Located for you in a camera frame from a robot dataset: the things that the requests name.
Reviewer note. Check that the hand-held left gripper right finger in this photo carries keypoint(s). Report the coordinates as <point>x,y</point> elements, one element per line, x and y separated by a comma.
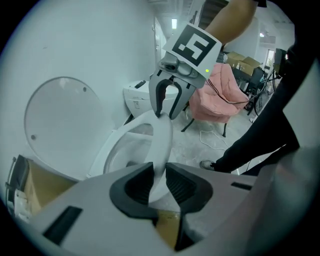
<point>225,212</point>

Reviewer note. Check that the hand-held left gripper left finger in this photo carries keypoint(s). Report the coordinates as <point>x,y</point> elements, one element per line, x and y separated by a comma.
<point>100,200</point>

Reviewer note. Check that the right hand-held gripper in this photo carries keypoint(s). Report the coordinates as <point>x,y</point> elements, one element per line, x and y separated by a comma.
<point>192,45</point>

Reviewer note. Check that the white toilet seat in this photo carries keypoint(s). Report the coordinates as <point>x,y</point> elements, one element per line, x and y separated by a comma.
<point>162,140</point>

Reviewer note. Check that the person's right forearm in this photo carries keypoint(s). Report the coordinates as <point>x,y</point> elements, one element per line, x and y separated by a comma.
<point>230,22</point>

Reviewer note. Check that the white toilet bowl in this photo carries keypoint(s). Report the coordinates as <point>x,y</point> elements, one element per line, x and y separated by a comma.
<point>130,150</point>

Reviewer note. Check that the white toilet lid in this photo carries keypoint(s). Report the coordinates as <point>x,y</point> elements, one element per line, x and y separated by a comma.
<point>62,120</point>

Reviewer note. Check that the pink cushioned chair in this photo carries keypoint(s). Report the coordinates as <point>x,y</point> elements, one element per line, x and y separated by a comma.
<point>215,100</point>

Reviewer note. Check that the person's left shoe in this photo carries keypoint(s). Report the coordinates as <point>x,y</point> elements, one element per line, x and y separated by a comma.
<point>207,165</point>

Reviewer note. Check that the white door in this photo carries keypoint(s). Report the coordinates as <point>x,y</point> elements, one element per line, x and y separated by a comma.
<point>160,45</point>

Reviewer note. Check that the large brown cardboard box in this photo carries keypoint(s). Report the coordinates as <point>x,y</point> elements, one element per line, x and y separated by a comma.
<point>50,180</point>

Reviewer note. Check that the ceiling lamp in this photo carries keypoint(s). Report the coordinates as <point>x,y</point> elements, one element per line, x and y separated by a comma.
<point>174,23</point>

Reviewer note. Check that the open cardboard box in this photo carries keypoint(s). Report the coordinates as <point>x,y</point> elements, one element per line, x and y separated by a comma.
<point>235,58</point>
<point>250,65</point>

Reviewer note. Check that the black metal rack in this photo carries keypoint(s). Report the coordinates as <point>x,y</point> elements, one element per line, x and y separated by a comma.
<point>247,77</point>

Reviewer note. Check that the person's black clothing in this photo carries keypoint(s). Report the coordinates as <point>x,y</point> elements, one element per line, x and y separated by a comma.
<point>262,130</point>

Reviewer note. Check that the slim metal stand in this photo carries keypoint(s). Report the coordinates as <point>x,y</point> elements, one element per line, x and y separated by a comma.
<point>10,180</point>

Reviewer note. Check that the wooden staircase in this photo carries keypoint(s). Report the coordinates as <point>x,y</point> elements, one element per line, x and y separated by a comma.
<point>212,12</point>

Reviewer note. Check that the black monitor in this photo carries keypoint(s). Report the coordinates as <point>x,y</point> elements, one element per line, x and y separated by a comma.
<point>280,61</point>

